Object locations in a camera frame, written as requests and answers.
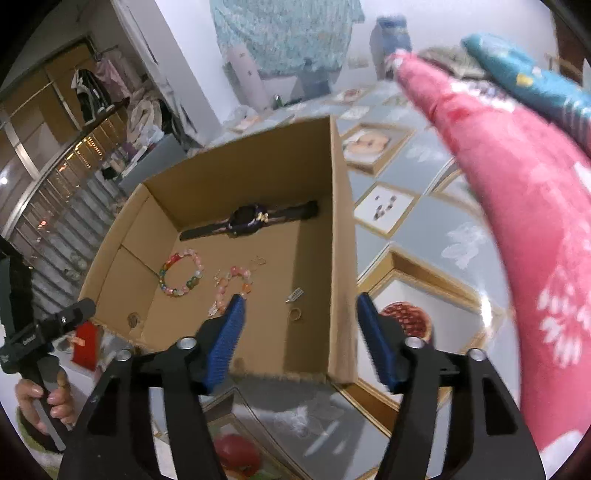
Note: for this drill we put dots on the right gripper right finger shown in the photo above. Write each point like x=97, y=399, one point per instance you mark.
x=385, y=339

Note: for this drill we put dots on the person left hand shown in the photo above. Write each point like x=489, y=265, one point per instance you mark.
x=60, y=400

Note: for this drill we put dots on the red gift box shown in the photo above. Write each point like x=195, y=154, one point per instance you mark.
x=86, y=344

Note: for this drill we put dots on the metal stair railing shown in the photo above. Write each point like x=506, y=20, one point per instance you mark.
x=60, y=220

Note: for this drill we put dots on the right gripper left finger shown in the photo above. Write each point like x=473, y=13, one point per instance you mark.
x=216, y=342

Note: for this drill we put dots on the teal patterned pillow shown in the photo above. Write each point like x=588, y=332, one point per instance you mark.
x=550, y=94

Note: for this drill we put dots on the small silver hair clip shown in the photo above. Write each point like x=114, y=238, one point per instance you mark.
x=296, y=294

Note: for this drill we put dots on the pink strap smart watch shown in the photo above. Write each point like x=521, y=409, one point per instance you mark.
x=251, y=218

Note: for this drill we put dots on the pink cylinder roll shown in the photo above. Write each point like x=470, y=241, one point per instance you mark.
x=248, y=78

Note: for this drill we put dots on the blue floral hanging cloth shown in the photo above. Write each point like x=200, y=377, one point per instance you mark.
x=281, y=35

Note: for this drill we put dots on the brown cardboard box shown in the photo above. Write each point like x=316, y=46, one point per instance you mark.
x=151, y=289

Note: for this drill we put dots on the pink floral blanket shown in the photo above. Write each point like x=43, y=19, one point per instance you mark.
x=526, y=175

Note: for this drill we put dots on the grey storage box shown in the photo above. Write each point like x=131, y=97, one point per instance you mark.
x=163, y=155

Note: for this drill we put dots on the blue water jug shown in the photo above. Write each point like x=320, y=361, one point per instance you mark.
x=389, y=35

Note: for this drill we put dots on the empty clear water bottle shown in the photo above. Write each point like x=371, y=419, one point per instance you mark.
x=314, y=80

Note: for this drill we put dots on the hanging clothes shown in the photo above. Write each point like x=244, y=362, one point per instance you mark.
x=99, y=89

